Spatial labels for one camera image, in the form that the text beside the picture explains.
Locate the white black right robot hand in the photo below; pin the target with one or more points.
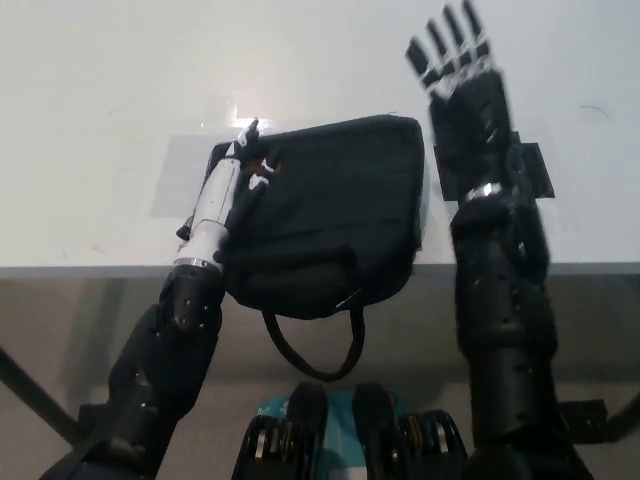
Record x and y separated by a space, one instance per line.
470 125

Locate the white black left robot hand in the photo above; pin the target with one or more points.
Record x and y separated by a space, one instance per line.
217 200

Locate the black soft travel bag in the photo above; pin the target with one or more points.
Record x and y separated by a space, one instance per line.
340 210

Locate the black teal robot body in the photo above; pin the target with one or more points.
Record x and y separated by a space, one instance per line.
370 440

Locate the black tape patch on table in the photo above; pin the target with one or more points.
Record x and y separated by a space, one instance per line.
532 167

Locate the black floor tape patch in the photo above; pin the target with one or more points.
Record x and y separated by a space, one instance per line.
582 417
92 417

